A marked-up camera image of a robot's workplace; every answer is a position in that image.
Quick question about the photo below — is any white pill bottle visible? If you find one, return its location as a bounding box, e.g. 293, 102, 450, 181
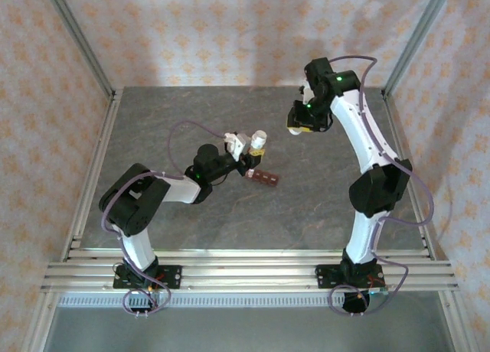
249, 128, 270, 153

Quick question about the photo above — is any brown rectangular block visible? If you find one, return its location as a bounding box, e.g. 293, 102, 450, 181
244, 168, 282, 187

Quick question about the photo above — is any orange patterned backdrop cloth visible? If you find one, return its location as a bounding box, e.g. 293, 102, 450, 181
390, 0, 490, 352
49, 0, 447, 89
0, 0, 112, 352

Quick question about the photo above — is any aluminium table side rail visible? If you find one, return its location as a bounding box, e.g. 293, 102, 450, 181
382, 91, 437, 260
60, 90, 123, 261

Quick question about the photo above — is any aluminium frame post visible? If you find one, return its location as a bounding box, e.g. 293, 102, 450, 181
40, 0, 116, 96
382, 0, 455, 96

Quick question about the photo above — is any aluminium mounting rail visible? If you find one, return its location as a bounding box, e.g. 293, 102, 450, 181
40, 248, 460, 294

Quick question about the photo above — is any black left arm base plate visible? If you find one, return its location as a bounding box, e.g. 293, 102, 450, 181
113, 265, 183, 291

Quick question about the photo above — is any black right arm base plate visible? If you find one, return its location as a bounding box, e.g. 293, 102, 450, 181
315, 263, 385, 290

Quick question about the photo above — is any grey slotted cable duct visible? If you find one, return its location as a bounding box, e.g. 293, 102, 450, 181
57, 293, 447, 309

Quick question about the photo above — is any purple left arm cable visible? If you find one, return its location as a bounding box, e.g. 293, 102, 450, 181
100, 121, 230, 318

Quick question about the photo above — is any aluminium frame leg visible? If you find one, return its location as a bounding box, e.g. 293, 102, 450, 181
21, 290, 59, 352
438, 290, 480, 352

